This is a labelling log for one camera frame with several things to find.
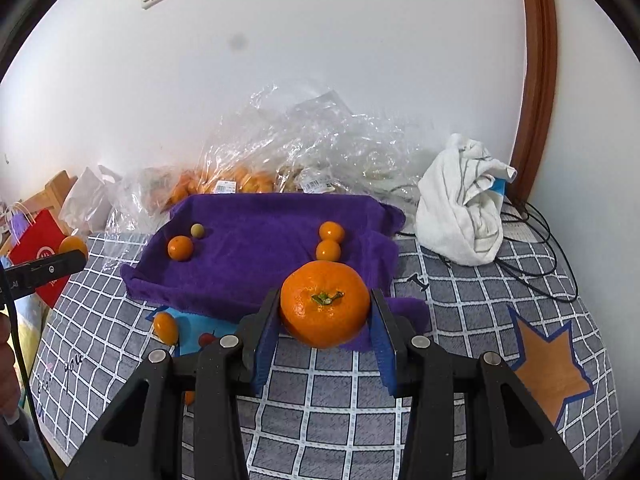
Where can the large orange mandarin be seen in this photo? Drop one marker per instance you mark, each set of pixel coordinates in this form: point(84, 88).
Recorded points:
point(180, 248)

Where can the person's left hand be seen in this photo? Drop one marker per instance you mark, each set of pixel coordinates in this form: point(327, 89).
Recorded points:
point(10, 391)

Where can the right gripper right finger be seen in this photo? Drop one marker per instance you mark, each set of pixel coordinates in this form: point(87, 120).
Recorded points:
point(388, 345)

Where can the large orange with stem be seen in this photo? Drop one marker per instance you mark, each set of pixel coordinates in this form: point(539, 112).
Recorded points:
point(324, 304)

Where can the red paper bag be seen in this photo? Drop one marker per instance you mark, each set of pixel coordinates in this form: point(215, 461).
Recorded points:
point(41, 240)

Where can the blue tissue pack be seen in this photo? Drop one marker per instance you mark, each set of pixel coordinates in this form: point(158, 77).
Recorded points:
point(499, 187)

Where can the purple towel tray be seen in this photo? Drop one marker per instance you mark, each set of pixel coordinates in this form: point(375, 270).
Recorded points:
point(253, 242)

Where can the clear bag of kumquats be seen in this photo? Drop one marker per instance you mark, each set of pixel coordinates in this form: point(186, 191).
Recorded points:
point(300, 141)

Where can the small orange kumquat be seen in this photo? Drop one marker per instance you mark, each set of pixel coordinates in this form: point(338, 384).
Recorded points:
point(71, 243)
point(331, 230)
point(328, 250)

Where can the oval orange kumquat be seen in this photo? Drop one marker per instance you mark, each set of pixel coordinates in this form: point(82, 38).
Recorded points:
point(166, 328)

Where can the white plastic bag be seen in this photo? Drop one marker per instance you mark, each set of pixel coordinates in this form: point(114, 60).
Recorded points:
point(89, 202)

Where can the wooden chair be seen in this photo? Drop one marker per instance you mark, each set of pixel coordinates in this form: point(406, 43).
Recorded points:
point(50, 198)

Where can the white crumpled cloth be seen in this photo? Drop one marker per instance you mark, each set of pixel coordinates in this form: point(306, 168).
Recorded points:
point(457, 217)

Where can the brown wooden door frame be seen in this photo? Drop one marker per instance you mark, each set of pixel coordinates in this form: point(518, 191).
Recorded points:
point(541, 34)

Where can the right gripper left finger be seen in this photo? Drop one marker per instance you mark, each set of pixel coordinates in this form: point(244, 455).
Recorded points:
point(267, 324)

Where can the small red cherry tomato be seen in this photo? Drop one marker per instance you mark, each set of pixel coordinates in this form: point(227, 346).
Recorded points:
point(205, 339)

